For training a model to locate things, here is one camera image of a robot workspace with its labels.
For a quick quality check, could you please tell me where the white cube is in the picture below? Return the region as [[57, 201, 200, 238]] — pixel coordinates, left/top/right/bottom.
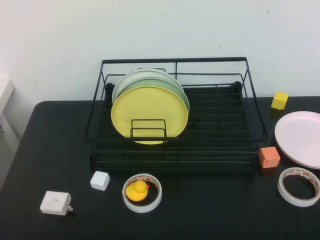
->
[[89, 170, 111, 192]]

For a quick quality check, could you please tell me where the white tape roll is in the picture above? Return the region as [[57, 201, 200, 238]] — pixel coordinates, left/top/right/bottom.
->
[[277, 166, 320, 208], [121, 173, 163, 214]]

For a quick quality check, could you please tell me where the yellow cube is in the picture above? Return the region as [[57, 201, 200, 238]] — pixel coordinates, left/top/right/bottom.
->
[[270, 91, 289, 111]]

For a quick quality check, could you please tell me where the yellow rubber duck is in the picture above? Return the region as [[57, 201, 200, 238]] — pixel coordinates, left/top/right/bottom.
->
[[125, 180, 150, 202]]

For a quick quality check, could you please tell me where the white power adapter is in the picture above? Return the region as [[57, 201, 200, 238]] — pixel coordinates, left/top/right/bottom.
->
[[39, 190, 74, 216]]

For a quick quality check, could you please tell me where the pale grey-green plate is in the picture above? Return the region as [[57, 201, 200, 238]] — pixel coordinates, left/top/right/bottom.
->
[[111, 69, 185, 103]]

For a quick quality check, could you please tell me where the yellow plate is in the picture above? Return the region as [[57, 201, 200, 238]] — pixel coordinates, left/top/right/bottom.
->
[[110, 86, 189, 146]]

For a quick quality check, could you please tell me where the green plate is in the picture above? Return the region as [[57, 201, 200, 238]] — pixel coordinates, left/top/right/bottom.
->
[[115, 76, 191, 113]]

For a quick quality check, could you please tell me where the orange cube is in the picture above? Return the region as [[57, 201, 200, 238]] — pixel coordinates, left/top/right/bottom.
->
[[258, 146, 281, 169]]

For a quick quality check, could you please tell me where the pink plate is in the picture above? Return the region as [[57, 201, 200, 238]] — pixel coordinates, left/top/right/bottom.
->
[[274, 111, 320, 170]]

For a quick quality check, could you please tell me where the black wire dish rack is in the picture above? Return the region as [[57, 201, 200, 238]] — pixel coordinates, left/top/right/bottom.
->
[[83, 56, 270, 173]]

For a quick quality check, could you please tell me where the white cabinet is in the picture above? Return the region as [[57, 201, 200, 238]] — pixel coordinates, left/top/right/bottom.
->
[[0, 77, 27, 188]]

